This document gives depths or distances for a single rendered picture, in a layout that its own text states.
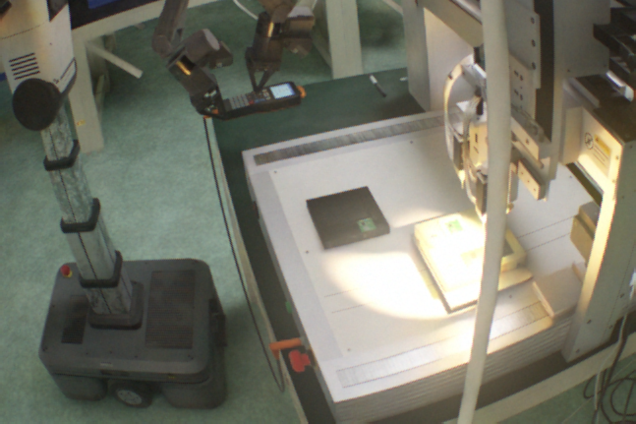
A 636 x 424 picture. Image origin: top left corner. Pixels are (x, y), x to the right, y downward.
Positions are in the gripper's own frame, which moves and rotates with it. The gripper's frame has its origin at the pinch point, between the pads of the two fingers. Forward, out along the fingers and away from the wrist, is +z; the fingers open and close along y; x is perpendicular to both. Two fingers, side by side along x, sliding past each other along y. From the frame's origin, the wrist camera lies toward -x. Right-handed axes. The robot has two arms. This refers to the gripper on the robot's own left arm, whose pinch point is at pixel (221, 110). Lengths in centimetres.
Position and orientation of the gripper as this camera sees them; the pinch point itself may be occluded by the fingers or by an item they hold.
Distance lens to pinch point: 160.8
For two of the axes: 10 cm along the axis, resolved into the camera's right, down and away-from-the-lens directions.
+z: 5.5, 5.9, 5.9
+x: -7.8, 6.1, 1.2
